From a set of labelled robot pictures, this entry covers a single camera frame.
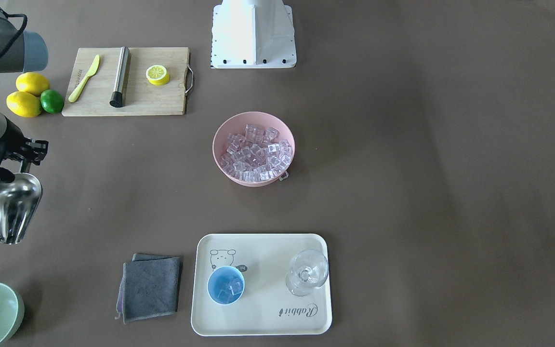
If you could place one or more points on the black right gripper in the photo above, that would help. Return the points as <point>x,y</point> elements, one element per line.
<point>13,143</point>

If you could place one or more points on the steel ice scoop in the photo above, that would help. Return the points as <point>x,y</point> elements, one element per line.
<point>18,202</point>

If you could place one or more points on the blue cup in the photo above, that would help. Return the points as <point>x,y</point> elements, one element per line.
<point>211,289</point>

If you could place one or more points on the clear ice cubes pile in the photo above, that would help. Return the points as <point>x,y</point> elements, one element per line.
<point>255,156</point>

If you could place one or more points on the ice cubes in cup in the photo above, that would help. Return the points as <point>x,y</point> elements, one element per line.
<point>228,286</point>

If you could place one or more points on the loose ice cube on table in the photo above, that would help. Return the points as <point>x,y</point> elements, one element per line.
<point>284,176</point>

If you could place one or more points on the yellow lemon lower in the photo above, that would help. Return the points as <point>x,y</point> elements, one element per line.
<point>24,104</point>

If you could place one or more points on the yellow lemon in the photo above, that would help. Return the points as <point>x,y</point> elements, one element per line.
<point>24,104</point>
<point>33,83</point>

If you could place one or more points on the green lime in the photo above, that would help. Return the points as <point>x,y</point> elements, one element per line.
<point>51,101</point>

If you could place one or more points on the yellow lemon upper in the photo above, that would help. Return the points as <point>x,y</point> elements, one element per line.
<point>33,83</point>

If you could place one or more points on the yellow plastic knife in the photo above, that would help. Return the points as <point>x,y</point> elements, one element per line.
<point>74,96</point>

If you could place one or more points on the steel muddler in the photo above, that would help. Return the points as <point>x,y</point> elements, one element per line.
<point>117,95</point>

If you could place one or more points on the bamboo cutting board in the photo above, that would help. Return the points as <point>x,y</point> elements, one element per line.
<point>140,97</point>

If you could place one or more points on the half lemon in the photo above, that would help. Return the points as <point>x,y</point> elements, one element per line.
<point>157,75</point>

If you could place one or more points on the grey folded cloth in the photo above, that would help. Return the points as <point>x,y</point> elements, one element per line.
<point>149,287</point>

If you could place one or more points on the pink bowl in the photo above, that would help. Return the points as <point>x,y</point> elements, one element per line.
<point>237,123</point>

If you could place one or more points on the cream serving tray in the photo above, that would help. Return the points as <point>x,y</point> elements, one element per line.
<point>266,307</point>

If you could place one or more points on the clear wine glass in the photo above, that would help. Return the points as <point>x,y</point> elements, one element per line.
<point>308,271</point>

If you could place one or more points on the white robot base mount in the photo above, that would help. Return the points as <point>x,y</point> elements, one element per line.
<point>253,34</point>

